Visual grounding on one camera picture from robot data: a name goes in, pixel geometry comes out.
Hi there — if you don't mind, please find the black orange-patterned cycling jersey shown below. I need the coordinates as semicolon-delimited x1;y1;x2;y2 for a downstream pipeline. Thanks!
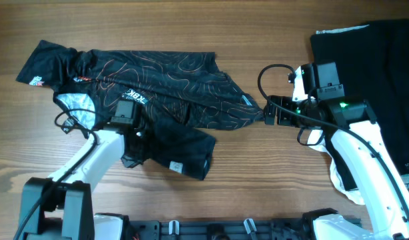
17;41;264;180

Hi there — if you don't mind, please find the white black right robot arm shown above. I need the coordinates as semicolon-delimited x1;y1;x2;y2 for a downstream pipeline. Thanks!
264;95;409;239

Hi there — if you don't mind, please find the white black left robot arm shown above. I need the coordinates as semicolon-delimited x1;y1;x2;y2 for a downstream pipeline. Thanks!
14;117;144;239

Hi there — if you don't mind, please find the black clothes pile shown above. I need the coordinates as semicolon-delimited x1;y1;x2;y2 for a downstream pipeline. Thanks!
310;19;409;190

